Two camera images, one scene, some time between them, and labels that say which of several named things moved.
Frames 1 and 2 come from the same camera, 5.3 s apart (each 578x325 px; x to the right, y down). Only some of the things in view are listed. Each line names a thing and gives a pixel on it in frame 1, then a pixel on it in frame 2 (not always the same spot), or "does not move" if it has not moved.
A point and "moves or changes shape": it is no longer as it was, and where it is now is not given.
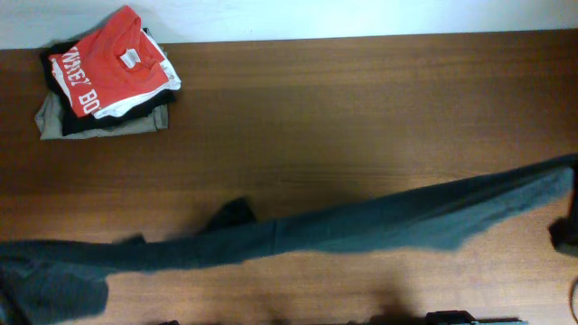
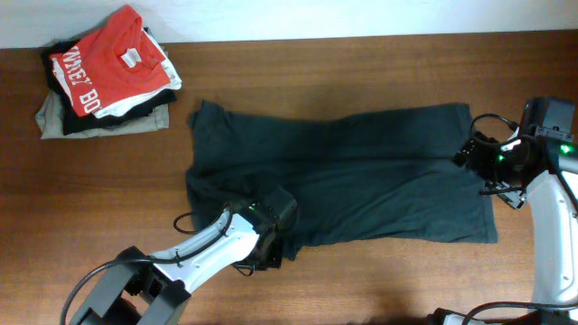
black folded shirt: (71, 121) does not move
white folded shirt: (173, 83) does not move
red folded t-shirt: (115, 60) does not move
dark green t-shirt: (64, 281) moves or changes shape
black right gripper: (564, 230) to (488, 145)
